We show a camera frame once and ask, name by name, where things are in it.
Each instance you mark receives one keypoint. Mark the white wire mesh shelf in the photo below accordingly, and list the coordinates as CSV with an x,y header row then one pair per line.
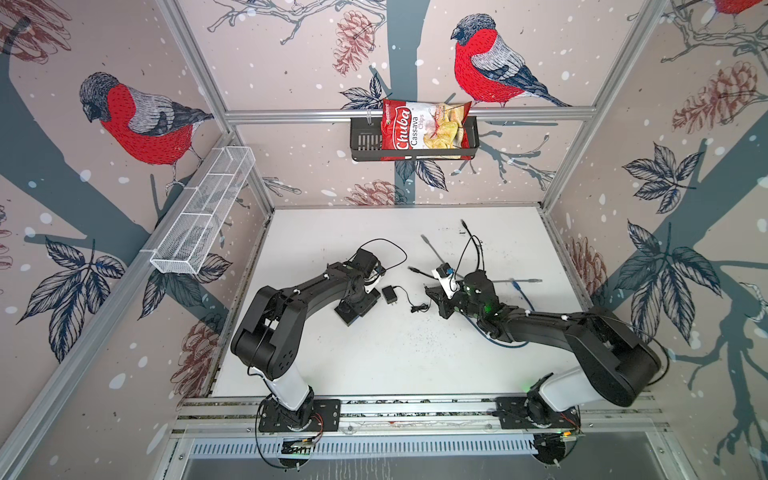
x,y
193,232

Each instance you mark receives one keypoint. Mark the black wall basket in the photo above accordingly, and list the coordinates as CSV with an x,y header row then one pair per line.
x,y
366,144

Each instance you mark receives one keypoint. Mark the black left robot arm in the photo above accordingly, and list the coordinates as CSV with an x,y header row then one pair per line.
x,y
268,338

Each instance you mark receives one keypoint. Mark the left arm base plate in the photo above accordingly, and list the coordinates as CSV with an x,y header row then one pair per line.
x,y
316,416

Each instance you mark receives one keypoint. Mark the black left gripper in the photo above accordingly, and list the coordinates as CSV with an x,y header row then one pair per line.
x,y
367,305

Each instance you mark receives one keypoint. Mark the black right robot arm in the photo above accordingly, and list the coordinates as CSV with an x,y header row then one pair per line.
x,y
614,363

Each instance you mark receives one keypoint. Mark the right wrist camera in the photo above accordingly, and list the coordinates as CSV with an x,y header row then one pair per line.
x,y
446,276

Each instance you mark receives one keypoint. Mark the red cassava chips bag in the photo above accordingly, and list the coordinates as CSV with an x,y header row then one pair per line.
x,y
424,126

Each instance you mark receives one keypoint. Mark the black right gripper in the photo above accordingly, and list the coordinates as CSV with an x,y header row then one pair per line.
x,y
442,300

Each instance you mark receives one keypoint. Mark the aluminium mounting rail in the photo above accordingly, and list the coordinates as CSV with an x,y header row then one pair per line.
x,y
407,415

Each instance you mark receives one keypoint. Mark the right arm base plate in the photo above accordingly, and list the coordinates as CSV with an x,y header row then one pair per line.
x,y
519,412

